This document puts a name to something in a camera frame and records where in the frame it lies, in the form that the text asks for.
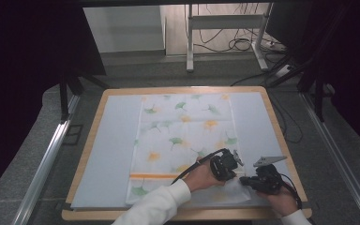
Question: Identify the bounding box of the tangle of black floor cables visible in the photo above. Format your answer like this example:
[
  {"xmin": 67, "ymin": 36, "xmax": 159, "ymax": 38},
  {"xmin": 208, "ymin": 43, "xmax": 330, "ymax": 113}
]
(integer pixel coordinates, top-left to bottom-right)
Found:
[{"xmin": 191, "ymin": 3, "xmax": 284, "ymax": 54}]

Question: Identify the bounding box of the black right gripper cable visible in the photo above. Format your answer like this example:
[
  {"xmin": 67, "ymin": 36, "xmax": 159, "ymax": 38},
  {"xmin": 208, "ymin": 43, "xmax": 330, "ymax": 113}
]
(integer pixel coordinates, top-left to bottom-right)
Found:
[{"xmin": 279, "ymin": 172, "xmax": 304, "ymax": 210}]

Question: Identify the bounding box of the person's right hand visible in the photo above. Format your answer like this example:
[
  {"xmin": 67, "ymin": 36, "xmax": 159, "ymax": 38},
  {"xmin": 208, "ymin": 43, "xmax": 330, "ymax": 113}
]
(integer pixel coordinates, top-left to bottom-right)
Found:
[{"xmin": 255, "ymin": 183, "xmax": 300, "ymax": 218}]

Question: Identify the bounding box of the white cabinet panel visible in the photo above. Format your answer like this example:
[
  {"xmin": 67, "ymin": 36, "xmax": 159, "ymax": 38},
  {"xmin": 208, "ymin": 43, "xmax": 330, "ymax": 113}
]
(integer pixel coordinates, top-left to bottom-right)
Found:
[{"xmin": 82, "ymin": 5, "xmax": 166, "ymax": 53}]

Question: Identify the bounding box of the thin black floor cable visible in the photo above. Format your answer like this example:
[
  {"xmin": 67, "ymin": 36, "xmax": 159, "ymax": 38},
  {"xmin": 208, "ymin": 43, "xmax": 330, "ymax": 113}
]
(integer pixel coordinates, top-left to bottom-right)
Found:
[{"xmin": 270, "ymin": 90, "xmax": 305, "ymax": 144}]

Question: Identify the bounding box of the black metal stand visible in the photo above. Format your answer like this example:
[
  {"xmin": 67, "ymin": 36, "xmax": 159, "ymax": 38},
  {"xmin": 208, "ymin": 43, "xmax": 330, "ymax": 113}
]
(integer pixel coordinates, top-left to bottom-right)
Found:
[
  {"xmin": 57, "ymin": 69, "xmax": 112, "ymax": 124},
  {"xmin": 266, "ymin": 3, "xmax": 351, "ymax": 124}
]

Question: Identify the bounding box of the white power strip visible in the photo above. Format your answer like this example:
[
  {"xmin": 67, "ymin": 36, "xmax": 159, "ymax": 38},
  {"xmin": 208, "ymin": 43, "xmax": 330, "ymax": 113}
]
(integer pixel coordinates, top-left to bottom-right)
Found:
[{"xmin": 275, "ymin": 64, "xmax": 294, "ymax": 79}]

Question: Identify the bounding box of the pale blue table mat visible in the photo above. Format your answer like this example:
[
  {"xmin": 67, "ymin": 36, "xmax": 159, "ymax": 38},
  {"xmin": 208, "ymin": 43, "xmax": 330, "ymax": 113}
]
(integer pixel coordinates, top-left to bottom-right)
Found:
[{"xmin": 70, "ymin": 91, "xmax": 302, "ymax": 210}]

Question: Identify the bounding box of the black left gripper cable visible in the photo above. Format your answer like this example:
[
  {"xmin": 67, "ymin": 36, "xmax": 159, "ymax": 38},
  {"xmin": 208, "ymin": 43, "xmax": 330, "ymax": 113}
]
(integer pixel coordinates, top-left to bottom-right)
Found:
[{"xmin": 171, "ymin": 147, "xmax": 229, "ymax": 186}]

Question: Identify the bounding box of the person's left hand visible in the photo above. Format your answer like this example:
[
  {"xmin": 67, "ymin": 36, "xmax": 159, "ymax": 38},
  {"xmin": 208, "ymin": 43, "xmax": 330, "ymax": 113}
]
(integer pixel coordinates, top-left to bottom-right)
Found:
[{"xmin": 182, "ymin": 157, "xmax": 227, "ymax": 193}]

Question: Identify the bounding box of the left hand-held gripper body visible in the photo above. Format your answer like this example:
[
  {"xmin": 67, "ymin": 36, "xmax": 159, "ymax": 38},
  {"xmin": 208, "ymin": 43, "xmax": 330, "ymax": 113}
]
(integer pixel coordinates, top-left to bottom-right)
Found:
[{"xmin": 209, "ymin": 148, "xmax": 246, "ymax": 183}]

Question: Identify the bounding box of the white leaf print cloth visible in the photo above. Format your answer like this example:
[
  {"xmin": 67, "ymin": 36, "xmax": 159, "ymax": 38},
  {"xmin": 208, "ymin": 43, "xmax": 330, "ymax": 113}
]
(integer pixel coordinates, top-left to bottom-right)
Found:
[{"xmin": 125, "ymin": 93, "xmax": 253, "ymax": 206}]

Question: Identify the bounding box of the white metal desk frame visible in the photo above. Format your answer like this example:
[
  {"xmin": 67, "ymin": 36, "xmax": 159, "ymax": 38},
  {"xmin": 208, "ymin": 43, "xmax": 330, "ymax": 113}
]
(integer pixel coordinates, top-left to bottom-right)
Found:
[{"xmin": 186, "ymin": 3, "xmax": 275, "ymax": 73}]

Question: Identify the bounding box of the dark curtain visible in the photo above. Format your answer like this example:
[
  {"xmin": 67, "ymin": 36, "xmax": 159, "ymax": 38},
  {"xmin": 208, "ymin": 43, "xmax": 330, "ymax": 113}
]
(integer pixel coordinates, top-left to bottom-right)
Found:
[
  {"xmin": 0, "ymin": 0, "xmax": 107, "ymax": 204},
  {"xmin": 293, "ymin": 0, "xmax": 360, "ymax": 158}
]

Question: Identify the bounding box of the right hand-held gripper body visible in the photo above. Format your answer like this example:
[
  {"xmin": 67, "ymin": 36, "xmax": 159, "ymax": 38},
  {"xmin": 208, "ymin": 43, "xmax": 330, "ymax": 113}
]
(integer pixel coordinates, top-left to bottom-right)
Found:
[{"xmin": 252, "ymin": 155, "xmax": 289, "ymax": 195}]

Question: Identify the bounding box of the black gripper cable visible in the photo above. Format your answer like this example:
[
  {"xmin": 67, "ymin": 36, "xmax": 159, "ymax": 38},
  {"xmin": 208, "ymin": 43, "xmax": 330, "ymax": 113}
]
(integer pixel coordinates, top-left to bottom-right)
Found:
[
  {"xmin": 171, "ymin": 147, "xmax": 229, "ymax": 186},
  {"xmin": 279, "ymin": 172, "xmax": 304, "ymax": 210}
]

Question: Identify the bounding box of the aluminium rail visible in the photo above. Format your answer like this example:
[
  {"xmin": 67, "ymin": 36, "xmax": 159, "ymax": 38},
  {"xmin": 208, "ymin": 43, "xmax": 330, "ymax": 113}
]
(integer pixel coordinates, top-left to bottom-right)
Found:
[
  {"xmin": 299, "ymin": 92, "xmax": 360, "ymax": 225},
  {"xmin": 11, "ymin": 93, "xmax": 82, "ymax": 225}
]

